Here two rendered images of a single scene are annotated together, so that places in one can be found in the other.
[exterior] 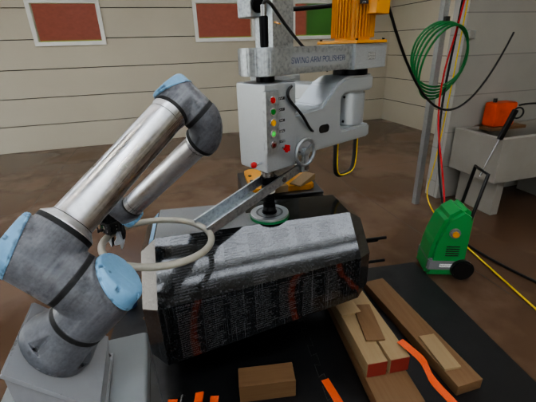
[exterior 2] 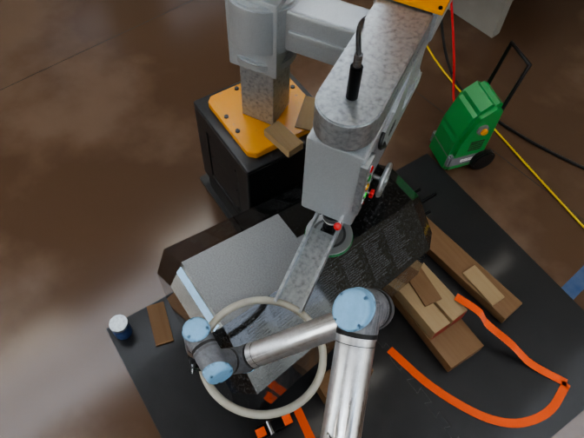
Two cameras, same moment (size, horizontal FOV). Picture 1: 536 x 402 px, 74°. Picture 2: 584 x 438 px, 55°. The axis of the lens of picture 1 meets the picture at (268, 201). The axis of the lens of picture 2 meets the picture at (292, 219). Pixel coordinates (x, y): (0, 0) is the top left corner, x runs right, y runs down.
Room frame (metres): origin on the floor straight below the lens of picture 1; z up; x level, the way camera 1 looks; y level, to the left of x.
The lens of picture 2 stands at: (0.69, 0.73, 3.03)
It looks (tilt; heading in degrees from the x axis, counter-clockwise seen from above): 57 degrees down; 333
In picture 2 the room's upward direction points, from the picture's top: 3 degrees clockwise
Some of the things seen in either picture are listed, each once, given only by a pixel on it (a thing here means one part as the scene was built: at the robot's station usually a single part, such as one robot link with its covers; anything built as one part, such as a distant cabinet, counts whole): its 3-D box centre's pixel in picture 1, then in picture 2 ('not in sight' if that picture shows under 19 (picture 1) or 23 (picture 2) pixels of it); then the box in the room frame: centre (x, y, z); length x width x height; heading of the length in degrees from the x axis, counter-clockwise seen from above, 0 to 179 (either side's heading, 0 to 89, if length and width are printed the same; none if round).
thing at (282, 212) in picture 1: (269, 212); (328, 234); (1.79, -0.01, 0.89); 0.21 x 0.21 x 0.01
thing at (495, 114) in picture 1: (502, 112); not in sight; (3.96, -2.65, 1.00); 0.50 x 0.22 x 0.33; 106
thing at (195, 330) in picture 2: not in sight; (197, 335); (1.43, 0.70, 1.22); 0.10 x 0.09 x 0.12; 8
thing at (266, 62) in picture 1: (315, 61); (385, 50); (2.01, -0.27, 1.66); 0.96 x 0.25 x 0.17; 130
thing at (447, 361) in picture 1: (439, 351); (482, 285); (1.52, -0.96, 0.09); 0.25 x 0.10 x 0.01; 10
